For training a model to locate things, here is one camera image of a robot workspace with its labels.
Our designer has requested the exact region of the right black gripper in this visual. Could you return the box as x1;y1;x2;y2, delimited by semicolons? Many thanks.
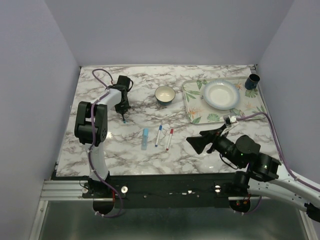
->
186;123;243;168

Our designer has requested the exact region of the white pen red tip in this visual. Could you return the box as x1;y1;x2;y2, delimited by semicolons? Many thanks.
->
165;133;173;151

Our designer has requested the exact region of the white pen blue tip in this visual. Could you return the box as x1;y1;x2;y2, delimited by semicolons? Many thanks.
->
155;125;163;147

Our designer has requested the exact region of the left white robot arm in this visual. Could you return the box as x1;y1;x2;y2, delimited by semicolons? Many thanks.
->
74;75;134;198

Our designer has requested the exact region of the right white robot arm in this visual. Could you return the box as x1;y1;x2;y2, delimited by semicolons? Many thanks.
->
186;123;320;222

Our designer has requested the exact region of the teal bowl cream inside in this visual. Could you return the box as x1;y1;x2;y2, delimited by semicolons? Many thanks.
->
154;86;176;106

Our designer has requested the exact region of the white plate blue rim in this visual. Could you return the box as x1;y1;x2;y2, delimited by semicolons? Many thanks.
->
203;79;240;110

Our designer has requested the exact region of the floral leaf serving tray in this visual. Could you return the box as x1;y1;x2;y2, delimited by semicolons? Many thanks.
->
182;76;266;124

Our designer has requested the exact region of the dark blue cup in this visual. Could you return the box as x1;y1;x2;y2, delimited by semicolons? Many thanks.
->
244;73;260;90

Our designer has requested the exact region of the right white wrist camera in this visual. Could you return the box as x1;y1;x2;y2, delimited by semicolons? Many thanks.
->
221;114;239;135

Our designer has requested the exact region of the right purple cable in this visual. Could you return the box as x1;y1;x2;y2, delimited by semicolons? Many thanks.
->
236;111;320;216

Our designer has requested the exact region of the purple cable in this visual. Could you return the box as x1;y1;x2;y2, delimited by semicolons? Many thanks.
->
88;68;126;218
236;111;320;216

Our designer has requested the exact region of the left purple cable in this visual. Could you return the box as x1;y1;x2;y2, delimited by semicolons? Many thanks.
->
88;68;126;218

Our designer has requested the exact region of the aluminium rail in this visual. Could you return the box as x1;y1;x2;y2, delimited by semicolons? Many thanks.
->
40;180;87;201

